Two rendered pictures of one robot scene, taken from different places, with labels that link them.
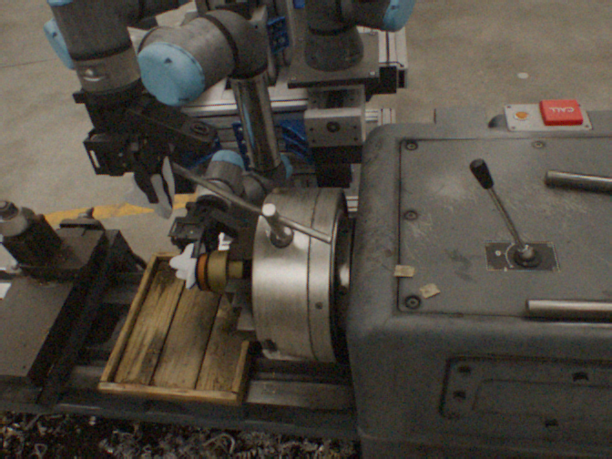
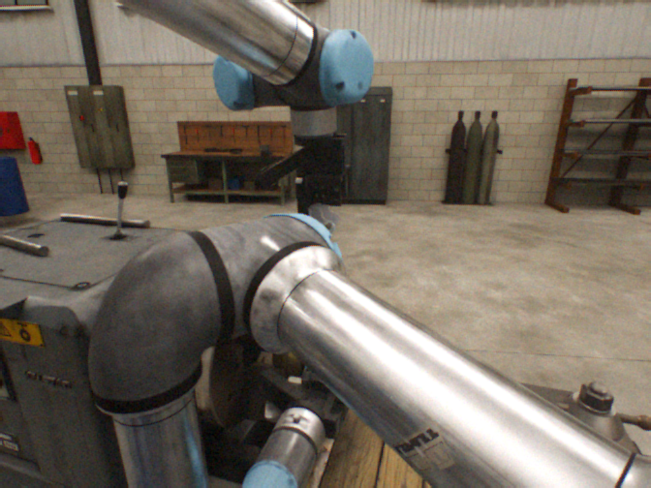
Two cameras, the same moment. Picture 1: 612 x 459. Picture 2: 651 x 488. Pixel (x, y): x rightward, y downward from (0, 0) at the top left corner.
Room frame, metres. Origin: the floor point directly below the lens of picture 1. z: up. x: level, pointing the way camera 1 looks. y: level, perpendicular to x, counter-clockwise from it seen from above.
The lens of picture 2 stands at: (1.25, 0.24, 1.54)
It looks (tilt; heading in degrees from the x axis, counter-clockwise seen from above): 19 degrees down; 181
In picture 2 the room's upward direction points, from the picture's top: straight up
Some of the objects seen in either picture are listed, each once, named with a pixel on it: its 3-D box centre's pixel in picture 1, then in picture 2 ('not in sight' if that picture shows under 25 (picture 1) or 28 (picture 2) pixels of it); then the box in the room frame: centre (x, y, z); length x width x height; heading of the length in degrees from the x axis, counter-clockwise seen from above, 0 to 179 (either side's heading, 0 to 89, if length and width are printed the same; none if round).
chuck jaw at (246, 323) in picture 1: (252, 312); not in sight; (0.50, 0.13, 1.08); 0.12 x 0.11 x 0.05; 164
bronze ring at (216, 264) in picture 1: (225, 271); (298, 354); (0.61, 0.17, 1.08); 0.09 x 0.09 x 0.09; 76
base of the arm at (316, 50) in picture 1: (332, 37); not in sight; (1.16, -0.15, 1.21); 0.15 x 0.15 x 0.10
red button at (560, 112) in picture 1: (560, 114); not in sight; (0.66, -0.46, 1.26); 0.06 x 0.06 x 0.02; 74
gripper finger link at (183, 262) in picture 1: (184, 263); not in sight; (0.63, 0.25, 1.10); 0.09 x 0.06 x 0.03; 164
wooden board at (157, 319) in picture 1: (192, 320); (358, 444); (0.64, 0.30, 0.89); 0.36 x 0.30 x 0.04; 164
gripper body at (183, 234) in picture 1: (200, 228); (320, 399); (0.73, 0.22, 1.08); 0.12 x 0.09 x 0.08; 164
